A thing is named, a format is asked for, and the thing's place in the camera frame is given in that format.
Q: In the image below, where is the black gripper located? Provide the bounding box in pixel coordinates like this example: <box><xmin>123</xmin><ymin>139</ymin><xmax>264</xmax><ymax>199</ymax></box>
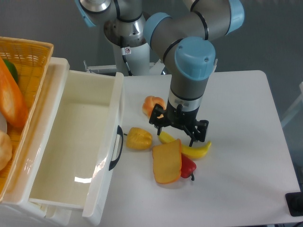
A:
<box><xmin>149</xmin><ymin>100</ymin><xmax>209</xmax><ymax>147</ymax></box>

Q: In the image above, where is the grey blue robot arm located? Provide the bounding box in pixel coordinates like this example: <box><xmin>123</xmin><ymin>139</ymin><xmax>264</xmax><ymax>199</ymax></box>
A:
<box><xmin>75</xmin><ymin>0</ymin><xmax>245</xmax><ymax>142</ymax></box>

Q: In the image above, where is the toast bread slice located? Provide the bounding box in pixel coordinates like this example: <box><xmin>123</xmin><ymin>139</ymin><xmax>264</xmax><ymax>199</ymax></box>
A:
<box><xmin>152</xmin><ymin>139</ymin><xmax>182</xmax><ymax>184</ymax></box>

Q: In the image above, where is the round bread roll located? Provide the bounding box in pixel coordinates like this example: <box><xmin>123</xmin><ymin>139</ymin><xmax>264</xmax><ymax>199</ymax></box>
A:
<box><xmin>142</xmin><ymin>96</ymin><xmax>166</xmax><ymax>118</ymax></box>

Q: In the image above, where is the pale bread roll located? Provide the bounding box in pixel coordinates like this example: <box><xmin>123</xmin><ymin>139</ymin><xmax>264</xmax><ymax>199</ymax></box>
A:
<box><xmin>0</xmin><ymin>131</ymin><xmax>12</xmax><ymax>170</ymax></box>

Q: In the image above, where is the yellow banana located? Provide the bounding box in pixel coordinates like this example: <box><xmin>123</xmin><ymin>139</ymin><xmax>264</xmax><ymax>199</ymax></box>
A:
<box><xmin>158</xmin><ymin>131</ymin><xmax>212</xmax><ymax>159</ymax></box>

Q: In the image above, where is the yellow bell pepper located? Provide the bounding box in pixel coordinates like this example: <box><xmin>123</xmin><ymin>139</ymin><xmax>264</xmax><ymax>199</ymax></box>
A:
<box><xmin>123</xmin><ymin>127</ymin><xmax>152</xmax><ymax>150</ymax></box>

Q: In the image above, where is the red bell pepper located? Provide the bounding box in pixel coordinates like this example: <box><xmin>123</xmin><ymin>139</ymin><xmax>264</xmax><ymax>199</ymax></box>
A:
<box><xmin>180</xmin><ymin>154</ymin><xmax>196</xmax><ymax>181</ymax></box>

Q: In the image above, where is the white open drawer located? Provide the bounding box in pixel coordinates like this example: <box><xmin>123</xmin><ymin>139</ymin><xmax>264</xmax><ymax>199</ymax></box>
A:
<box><xmin>27</xmin><ymin>70</ymin><xmax>125</xmax><ymax>226</ymax></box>

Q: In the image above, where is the black device at edge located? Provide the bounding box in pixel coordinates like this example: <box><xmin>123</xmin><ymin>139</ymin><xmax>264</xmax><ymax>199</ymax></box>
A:
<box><xmin>285</xmin><ymin>192</ymin><xmax>303</xmax><ymax>217</ymax></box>

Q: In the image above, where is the orange wicker basket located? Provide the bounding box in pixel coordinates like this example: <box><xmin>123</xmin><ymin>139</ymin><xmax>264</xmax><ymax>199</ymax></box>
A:
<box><xmin>0</xmin><ymin>37</ymin><xmax>53</xmax><ymax>198</ymax></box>

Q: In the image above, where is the orange baguette loaf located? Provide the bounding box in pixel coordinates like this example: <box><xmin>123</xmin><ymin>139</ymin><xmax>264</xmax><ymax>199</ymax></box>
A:
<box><xmin>0</xmin><ymin>58</ymin><xmax>28</xmax><ymax>128</ymax></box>

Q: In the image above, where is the green pepper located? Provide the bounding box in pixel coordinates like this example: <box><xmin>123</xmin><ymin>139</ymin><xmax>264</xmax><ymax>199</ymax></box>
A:
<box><xmin>3</xmin><ymin>59</ymin><xmax>18</xmax><ymax>84</ymax></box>

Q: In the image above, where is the white drawer cabinet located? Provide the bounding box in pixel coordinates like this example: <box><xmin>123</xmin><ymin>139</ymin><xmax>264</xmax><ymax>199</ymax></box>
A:
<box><xmin>0</xmin><ymin>57</ymin><xmax>71</xmax><ymax>226</ymax></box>

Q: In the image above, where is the black drawer handle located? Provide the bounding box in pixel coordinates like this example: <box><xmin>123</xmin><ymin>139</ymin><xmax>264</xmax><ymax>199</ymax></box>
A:
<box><xmin>108</xmin><ymin>125</ymin><xmax>124</xmax><ymax>171</ymax></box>

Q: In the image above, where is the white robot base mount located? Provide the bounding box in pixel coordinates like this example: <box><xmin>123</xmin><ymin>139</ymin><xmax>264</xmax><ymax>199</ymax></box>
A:
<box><xmin>84</xmin><ymin>44</ymin><xmax>170</xmax><ymax>76</ymax></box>

